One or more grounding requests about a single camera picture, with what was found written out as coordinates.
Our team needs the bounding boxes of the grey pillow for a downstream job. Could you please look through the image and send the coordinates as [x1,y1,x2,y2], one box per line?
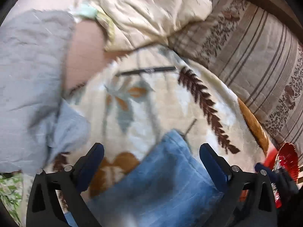
[1,10,90,175]

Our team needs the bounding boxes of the green patterned quilt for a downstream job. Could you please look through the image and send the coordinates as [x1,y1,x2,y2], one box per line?
[0,172,23,226]

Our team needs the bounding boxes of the striped floral bedsheet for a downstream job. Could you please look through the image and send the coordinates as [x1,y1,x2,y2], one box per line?
[169,0,302,156]

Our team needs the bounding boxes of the cream satin pillow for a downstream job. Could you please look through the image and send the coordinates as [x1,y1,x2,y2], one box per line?
[73,0,213,51]

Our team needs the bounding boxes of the cream leaf pattern blanket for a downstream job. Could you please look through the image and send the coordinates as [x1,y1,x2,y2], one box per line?
[18,46,271,227]

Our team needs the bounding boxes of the blue denim jeans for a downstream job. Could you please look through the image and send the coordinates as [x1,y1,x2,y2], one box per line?
[65,129,225,227]

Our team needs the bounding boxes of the black pen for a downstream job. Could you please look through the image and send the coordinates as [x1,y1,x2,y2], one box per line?
[116,66,177,76]

